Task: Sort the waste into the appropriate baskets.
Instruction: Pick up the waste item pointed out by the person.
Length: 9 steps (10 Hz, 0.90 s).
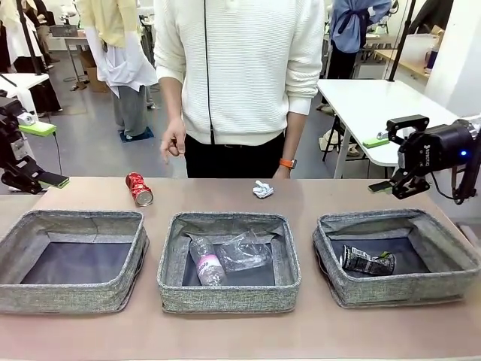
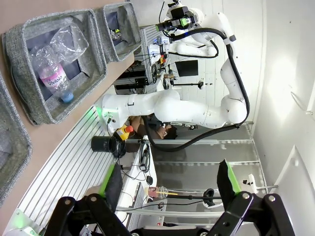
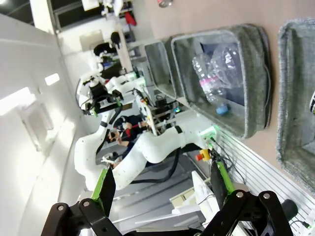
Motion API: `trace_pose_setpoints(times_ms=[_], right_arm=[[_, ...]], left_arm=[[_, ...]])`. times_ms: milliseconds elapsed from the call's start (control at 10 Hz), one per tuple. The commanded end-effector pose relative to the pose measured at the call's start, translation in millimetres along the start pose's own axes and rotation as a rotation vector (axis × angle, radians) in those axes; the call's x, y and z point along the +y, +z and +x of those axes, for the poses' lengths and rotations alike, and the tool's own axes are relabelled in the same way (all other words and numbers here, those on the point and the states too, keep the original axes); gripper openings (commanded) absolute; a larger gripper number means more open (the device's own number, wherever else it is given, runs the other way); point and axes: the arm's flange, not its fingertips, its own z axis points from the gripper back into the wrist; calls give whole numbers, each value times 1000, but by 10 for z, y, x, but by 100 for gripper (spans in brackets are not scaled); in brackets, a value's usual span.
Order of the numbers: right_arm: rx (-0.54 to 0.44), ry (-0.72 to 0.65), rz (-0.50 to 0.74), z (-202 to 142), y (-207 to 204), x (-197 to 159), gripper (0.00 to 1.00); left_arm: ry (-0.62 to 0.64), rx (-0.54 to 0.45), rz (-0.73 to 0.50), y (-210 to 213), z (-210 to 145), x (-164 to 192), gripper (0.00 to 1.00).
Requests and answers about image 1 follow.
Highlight person in blue shirt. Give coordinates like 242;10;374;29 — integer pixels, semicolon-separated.
329;0;393;80

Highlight person's right forearm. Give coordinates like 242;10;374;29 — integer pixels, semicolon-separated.
157;74;187;125

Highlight grey fabric basket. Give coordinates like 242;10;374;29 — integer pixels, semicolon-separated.
156;211;303;314
312;208;481;310
0;209;150;315

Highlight crushed clear plastic cup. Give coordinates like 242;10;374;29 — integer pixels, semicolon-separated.
216;229;273;273

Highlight black tripod pole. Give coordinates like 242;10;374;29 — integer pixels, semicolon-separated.
17;0;50;74

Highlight person in yellow top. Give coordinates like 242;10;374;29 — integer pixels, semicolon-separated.
77;0;159;141

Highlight person's white knit sweater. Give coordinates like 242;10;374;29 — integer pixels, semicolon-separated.
153;0;326;146

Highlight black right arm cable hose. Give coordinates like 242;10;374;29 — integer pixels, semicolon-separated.
428;141;481;206

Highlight crushed red can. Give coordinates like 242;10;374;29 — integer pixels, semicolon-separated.
125;171;154;208

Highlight thin black neck cord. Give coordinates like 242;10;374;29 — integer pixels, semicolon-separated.
202;0;216;146

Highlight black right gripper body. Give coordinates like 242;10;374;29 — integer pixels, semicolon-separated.
397;119;473;174

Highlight thin black cable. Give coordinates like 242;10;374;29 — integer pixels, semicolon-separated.
52;131;63;178

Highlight white desk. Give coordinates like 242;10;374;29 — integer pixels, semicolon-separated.
0;72;52;118

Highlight crushed black can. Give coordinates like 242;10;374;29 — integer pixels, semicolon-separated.
339;244;397;275

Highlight black stand pole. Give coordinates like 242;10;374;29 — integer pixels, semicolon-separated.
386;0;418;83

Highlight white paper ball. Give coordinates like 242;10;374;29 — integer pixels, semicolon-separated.
252;179;274;199

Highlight brown cardboard box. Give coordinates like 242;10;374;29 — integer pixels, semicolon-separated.
79;48;111;94

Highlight person's black trousers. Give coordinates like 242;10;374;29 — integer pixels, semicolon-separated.
183;129;289;180

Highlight beige cloth bag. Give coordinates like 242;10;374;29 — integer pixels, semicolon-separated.
318;127;364;159

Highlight person in white coat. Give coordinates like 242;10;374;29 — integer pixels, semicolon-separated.
0;0;63;114

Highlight clear bottle with pink label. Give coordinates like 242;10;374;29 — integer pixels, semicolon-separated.
189;236;228;287

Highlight white background table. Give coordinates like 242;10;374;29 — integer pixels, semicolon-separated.
316;77;461;180

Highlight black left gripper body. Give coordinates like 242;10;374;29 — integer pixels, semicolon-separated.
0;112;28;168

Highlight person's right hand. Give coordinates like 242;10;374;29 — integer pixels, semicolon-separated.
159;118;188;165

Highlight wooden bench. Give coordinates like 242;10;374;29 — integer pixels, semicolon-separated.
374;47;431;78

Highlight person's left forearm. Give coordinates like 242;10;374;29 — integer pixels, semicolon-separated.
283;108;310;162

